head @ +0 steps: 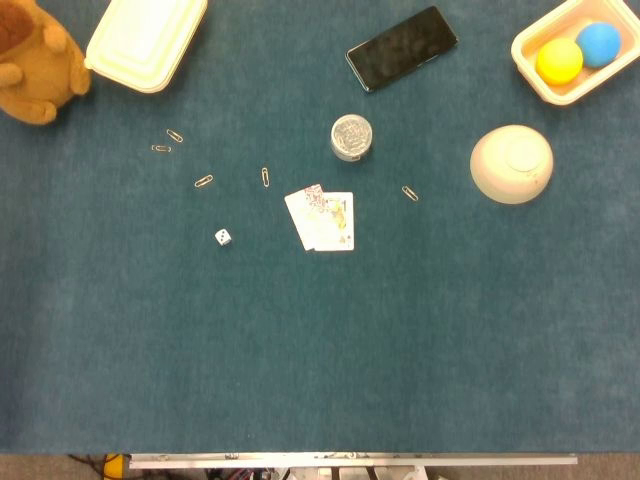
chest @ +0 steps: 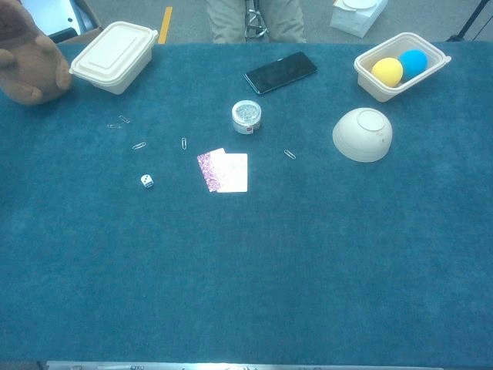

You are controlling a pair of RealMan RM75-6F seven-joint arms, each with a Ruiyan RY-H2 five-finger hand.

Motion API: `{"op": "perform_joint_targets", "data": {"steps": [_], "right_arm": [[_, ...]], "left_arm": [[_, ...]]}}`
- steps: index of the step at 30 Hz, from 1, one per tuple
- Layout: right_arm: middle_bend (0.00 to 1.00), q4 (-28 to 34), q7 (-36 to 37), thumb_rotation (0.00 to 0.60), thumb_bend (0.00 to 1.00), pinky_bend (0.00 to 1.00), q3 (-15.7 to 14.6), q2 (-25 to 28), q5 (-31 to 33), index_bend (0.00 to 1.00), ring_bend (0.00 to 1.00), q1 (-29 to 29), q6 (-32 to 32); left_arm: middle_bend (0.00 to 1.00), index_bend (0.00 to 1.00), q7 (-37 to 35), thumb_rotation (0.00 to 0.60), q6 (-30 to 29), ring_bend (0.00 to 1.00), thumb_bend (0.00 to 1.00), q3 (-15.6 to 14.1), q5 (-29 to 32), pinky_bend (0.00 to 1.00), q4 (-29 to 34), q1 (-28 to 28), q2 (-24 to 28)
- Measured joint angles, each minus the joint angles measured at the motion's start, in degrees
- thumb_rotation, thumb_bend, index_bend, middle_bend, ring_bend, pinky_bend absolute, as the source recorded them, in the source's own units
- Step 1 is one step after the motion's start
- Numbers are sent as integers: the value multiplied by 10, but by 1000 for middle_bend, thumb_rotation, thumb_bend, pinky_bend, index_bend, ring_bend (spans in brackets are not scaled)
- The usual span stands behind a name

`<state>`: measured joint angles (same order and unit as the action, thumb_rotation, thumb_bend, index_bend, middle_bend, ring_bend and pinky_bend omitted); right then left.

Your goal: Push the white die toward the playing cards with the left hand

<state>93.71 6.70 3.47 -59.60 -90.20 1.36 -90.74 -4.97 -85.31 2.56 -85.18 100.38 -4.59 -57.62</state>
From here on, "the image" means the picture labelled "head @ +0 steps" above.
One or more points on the metal paper clip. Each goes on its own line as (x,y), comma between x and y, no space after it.
(203,181)
(265,177)
(410,193)
(174,135)
(161,148)

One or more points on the blue ball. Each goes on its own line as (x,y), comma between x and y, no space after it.
(600,44)

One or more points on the aluminium table edge rail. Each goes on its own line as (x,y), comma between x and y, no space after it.
(350,460)

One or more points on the open cream food container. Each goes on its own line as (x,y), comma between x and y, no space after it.
(550,27)

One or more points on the yellow ball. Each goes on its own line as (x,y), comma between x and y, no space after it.
(559,61)

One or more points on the upturned cream bowl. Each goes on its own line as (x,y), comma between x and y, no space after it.
(500,170)

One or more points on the black smartphone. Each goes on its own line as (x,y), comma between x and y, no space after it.
(402,47)

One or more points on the white die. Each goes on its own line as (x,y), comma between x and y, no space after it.
(223,237)

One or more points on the yellow plastic object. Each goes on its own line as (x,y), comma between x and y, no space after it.
(115,467)

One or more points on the blue felt table cover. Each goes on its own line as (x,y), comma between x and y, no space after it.
(320,350)

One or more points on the brown plush toy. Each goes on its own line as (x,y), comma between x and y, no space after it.
(35,75)

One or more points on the closed cream lunch box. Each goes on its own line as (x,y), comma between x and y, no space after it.
(145,40)

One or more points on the clear round paper clip jar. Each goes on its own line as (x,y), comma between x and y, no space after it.
(351,136)

